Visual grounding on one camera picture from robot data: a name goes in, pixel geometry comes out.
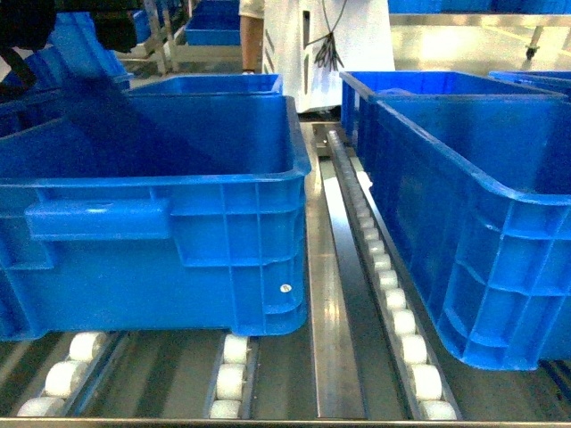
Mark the blue plastic bin right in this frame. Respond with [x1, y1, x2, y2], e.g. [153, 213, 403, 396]
[368, 93, 571, 372]

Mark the blue plastic bin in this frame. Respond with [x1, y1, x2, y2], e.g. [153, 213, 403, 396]
[368, 93, 571, 372]
[1, 94, 311, 341]

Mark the white robot body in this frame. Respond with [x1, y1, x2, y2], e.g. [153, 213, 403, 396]
[262, 0, 395, 113]

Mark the stainless steel shelf rack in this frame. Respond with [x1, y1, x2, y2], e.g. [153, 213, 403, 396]
[1, 123, 570, 427]

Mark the blue plastic bin left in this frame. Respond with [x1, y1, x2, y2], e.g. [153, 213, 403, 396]
[1, 94, 311, 341]

